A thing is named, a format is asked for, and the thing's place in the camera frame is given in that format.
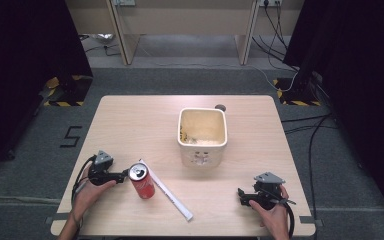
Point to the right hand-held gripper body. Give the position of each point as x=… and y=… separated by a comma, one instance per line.
x=267, y=190

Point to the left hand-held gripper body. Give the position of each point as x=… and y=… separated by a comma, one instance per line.
x=100, y=170

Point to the red soda can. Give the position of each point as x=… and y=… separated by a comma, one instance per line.
x=142, y=182

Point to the long white paper strip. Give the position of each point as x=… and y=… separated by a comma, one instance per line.
x=168, y=192

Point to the white square bin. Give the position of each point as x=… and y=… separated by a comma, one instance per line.
x=202, y=136

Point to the person's left hand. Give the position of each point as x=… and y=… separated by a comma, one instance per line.
x=90, y=195

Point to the person's right hand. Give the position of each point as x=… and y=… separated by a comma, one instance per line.
x=275, y=220

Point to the grey tape piece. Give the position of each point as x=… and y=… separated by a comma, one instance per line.
x=310, y=221
x=56, y=218

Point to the stand base with hazard tape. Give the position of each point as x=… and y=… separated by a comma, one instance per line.
x=67, y=93
x=296, y=95

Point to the dark round table grommet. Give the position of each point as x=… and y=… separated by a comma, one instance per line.
x=220, y=107

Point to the black curtain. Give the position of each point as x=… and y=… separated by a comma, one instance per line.
x=363, y=83
x=20, y=66

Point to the crumpled silver foil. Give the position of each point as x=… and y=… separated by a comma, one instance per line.
x=104, y=38

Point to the wall power outlet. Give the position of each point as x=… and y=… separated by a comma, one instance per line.
x=124, y=2
x=270, y=2

